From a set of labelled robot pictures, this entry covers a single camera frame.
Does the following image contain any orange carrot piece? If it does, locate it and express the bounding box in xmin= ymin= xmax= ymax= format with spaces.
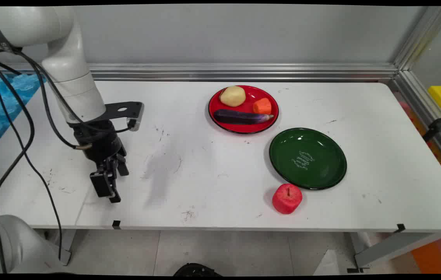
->
xmin=253 ymin=98 xmax=272 ymax=115

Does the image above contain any grey table leg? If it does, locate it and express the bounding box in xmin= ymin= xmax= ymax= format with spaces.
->
xmin=346 ymin=232 xmax=441 ymax=273
xmin=44 ymin=229 xmax=77 ymax=266

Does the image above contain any red apple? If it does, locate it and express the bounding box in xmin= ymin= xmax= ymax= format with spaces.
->
xmin=272 ymin=183 xmax=303 ymax=215

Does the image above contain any side aluminium frame rail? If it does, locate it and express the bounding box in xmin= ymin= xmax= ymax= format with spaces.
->
xmin=388 ymin=70 xmax=441 ymax=173

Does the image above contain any purple eggplant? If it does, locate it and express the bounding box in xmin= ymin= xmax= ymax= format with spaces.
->
xmin=213 ymin=109 xmax=274 ymax=126

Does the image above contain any green round plate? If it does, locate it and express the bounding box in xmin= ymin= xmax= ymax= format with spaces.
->
xmin=269 ymin=128 xmax=348 ymax=191

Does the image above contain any upright aluminium frame post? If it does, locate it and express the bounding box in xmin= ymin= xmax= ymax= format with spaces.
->
xmin=393 ymin=6 xmax=441 ymax=71

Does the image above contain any horizontal aluminium frame rail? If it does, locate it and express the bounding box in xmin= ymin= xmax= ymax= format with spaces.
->
xmin=0 ymin=63 xmax=400 ymax=82

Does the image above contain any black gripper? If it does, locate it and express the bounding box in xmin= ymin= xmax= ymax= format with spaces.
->
xmin=68 ymin=120 xmax=130 ymax=204

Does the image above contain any blue foam mat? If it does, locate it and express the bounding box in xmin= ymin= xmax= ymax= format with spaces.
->
xmin=0 ymin=73 xmax=46 ymax=158

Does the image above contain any black object on floor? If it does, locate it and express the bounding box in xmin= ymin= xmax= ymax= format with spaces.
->
xmin=173 ymin=262 xmax=223 ymax=277

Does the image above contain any black camera cable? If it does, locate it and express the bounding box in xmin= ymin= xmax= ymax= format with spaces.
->
xmin=0 ymin=43 xmax=133 ymax=133

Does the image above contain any yellow potato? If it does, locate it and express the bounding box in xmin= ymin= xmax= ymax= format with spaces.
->
xmin=220 ymin=86 xmax=246 ymax=107

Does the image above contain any red round plate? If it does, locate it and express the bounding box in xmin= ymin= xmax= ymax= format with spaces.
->
xmin=208 ymin=85 xmax=279 ymax=135

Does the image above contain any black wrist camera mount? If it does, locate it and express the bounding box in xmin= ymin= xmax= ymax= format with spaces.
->
xmin=96 ymin=101 xmax=145 ymax=132

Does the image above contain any orange box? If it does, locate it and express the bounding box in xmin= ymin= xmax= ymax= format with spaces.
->
xmin=411 ymin=233 xmax=441 ymax=274

